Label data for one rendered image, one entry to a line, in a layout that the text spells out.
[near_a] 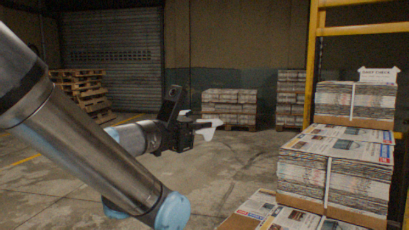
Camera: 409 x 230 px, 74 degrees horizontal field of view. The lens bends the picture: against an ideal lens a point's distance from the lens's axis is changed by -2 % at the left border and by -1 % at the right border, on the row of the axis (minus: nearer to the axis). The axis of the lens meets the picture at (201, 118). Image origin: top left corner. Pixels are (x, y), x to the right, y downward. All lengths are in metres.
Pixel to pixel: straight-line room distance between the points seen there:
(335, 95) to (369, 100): 0.16
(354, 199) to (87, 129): 0.94
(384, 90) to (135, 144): 1.30
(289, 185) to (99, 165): 0.87
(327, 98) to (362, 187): 0.68
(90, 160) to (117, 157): 0.04
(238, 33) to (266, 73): 1.26
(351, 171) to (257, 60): 6.56
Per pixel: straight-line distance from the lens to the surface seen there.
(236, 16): 7.65
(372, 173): 1.08
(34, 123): 0.35
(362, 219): 1.14
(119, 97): 8.63
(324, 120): 1.66
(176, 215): 0.50
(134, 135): 0.59
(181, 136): 0.68
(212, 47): 7.65
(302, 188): 1.14
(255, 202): 1.70
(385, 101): 1.62
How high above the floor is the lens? 1.38
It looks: 11 degrees down
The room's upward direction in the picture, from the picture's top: straight up
